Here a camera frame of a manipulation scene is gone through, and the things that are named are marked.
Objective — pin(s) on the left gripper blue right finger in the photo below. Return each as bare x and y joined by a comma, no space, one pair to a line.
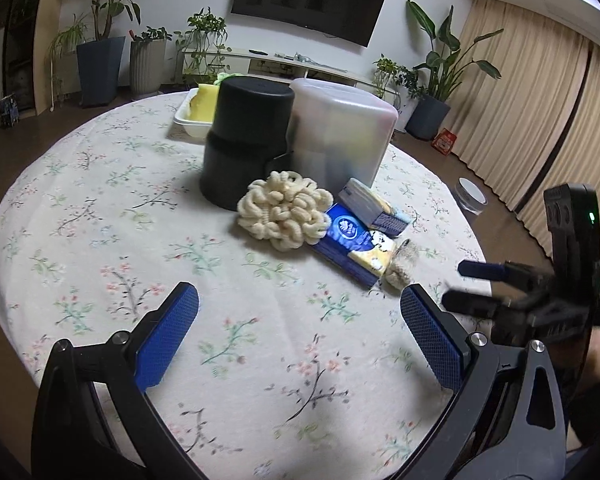
439,336

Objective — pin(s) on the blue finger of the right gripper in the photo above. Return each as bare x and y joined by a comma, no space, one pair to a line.
475,305
492,272

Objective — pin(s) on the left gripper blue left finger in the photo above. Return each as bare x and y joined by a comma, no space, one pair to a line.
160,334

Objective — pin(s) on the beige knitted cloth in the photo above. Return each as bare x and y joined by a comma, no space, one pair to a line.
400,271

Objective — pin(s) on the cream chenille loop scrubber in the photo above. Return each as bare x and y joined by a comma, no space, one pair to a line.
286,209

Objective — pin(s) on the yellow rectangular sponge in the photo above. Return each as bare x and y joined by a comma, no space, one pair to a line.
201,107

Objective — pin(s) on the light blue tissue pack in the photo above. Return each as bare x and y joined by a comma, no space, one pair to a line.
372,210

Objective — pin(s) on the white round robot vacuum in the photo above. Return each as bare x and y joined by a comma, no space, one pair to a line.
470,197

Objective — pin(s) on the floral white tablecloth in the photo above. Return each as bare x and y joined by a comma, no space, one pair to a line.
291,369

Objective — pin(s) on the beige curtain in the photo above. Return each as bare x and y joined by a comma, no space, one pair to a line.
539,124

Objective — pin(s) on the bird of paradise plant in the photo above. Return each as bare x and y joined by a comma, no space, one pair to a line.
446,64

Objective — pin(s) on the translucent plastic storage box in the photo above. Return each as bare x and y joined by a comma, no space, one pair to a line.
338,132

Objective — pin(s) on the white plastic tray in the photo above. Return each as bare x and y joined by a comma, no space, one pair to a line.
195,130

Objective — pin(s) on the black cylindrical container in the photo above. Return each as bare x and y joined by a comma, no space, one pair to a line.
247,139

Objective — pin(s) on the small blue patterned box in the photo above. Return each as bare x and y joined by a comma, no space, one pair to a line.
9,113

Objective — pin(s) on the white tv console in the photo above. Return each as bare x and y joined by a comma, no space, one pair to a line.
286,68

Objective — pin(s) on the white ribbed planter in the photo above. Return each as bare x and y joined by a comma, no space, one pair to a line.
146,66

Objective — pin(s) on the dark blue square planter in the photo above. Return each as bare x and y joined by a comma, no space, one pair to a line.
98,66

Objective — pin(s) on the trailing pothos plant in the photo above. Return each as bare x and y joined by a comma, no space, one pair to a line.
201,46

